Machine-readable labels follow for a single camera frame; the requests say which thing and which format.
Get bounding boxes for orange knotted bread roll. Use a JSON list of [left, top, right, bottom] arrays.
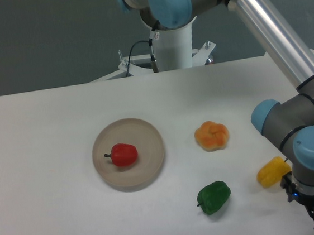
[[194, 121, 230, 151]]

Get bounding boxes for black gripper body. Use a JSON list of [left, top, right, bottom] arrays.
[[280, 171, 314, 214]]

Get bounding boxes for beige round plate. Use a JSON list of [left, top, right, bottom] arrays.
[[92, 118, 165, 192]]

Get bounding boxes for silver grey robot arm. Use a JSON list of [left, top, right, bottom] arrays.
[[117, 0, 314, 221]]

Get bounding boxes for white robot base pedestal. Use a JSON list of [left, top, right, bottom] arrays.
[[96, 8, 216, 81]]

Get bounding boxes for black cable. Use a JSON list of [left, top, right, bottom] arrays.
[[120, 20, 167, 78]]

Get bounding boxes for red toy pepper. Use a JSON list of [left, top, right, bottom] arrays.
[[104, 143, 139, 167]]

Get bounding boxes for yellow toy pepper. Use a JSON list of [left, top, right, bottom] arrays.
[[256, 156, 292, 188]]

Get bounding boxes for green toy pepper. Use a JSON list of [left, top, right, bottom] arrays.
[[197, 181, 231, 216]]

